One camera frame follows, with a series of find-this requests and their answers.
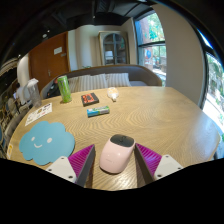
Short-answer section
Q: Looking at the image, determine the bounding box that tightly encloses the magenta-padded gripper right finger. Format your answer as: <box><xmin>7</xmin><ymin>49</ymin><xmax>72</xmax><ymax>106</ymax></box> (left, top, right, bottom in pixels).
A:
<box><xmin>133</xmin><ymin>142</ymin><xmax>184</xmax><ymax>186</ymax></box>

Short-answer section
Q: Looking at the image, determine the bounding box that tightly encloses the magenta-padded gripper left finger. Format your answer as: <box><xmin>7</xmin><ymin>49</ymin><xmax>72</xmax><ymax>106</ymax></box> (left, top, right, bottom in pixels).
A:
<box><xmin>45</xmin><ymin>143</ymin><xmax>97</xmax><ymax>188</ymax></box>

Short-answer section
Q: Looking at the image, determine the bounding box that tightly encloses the pink computer mouse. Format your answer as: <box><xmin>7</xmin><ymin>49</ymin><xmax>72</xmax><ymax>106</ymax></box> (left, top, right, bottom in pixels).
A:
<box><xmin>99</xmin><ymin>133</ymin><xmax>136</xmax><ymax>175</ymax></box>

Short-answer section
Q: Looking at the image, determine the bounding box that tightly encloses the blue cloud-shaped mouse pad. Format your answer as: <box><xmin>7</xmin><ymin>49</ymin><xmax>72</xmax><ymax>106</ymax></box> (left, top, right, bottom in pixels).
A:
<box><xmin>18</xmin><ymin>120</ymin><xmax>76</xmax><ymax>166</ymax></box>

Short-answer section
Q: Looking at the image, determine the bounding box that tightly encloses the yellow sticker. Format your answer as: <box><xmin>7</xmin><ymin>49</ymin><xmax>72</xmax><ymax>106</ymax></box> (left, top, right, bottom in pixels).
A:
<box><xmin>6</xmin><ymin>143</ymin><xmax>14</xmax><ymax>160</ymax></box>

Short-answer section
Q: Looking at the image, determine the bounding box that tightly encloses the white sticker sheet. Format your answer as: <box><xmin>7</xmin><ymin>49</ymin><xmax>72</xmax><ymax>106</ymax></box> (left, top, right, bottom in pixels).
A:
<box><xmin>24</xmin><ymin>102</ymin><xmax>53</xmax><ymax>127</ymax></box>

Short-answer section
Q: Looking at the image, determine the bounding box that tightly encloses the small blue-green packet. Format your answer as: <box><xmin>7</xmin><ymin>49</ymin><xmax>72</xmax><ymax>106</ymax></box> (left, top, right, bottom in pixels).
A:
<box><xmin>86</xmin><ymin>105</ymin><xmax>111</xmax><ymax>118</ymax></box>

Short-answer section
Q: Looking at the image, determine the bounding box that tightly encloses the black and red flat box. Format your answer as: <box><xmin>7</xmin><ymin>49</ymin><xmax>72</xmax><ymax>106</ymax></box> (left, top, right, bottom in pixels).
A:
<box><xmin>80</xmin><ymin>92</ymin><xmax>100</xmax><ymax>107</ymax></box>

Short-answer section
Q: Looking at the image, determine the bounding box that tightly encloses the black backpack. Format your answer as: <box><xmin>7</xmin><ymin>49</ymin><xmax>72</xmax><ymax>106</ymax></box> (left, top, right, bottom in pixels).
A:
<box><xmin>46</xmin><ymin>79</ymin><xmax>63</xmax><ymax>99</ymax></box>

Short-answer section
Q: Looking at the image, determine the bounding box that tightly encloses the group of white chairs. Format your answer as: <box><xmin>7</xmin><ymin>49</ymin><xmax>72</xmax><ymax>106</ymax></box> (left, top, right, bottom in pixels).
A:
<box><xmin>0</xmin><ymin>86</ymin><xmax>31</xmax><ymax>158</ymax></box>

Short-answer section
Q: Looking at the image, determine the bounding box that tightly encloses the green drink can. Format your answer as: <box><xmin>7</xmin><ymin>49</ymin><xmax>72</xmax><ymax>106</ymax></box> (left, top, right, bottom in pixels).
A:
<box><xmin>57</xmin><ymin>75</ymin><xmax>73</xmax><ymax>104</ymax></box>

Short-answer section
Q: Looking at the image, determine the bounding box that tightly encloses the striped cushion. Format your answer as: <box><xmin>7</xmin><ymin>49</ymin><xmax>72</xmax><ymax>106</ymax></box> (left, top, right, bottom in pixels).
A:
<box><xmin>68</xmin><ymin>75</ymin><xmax>84</xmax><ymax>94</ymax></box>
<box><xmin>105</xmin><ymin>72</ymin><xmax>132</xmax><ymax>88</ymax></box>
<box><xmin>79</xmin><ymin>73</ymin><xmax>109</xmax><ymax>93</ymax></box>

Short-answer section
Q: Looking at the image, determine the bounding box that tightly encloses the person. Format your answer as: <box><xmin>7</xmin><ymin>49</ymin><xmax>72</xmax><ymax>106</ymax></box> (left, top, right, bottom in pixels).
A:
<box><xmin>14</xmin><ymin>82</ymin><xmax>26</xmax><ymax>103</ymax></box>

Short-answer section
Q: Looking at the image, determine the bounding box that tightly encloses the large black-framed side window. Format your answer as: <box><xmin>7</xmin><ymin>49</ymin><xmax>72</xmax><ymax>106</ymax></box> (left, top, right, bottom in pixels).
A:
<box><xmin>196</xmin><ymin>29</ymin><xmax>224</xmax><ymax>134</ymax></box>

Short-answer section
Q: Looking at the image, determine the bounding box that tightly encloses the white plastic-wrapped item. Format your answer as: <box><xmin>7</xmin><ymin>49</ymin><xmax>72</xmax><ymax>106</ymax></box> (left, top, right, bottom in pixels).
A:
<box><xmin>106</xmin><ymin>86</ymin><xmax>120</xmax><ymax>102</ymax></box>

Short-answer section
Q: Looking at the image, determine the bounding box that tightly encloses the grey-brown curved sofa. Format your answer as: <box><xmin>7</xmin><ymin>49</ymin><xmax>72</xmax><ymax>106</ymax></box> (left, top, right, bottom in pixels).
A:
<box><xmin>39</xmin><ymin>64</ymin><xmax>163</xmax><ymax>100</ymax></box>

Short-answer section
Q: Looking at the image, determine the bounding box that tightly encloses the brown wooden door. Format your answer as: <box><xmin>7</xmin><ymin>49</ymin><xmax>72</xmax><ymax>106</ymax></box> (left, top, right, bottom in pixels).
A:
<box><xmin>28</xmin><ymin>31</ymin><xmax>71</xmax><ymax>93</ymax></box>

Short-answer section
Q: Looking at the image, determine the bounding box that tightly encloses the arched glass-door cabinet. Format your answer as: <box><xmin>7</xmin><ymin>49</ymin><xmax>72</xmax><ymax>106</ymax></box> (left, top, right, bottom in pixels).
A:
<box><xmin>98</xmin><ymin>30</ymin><xmax>131</xmax><ymax>67</ymax></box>

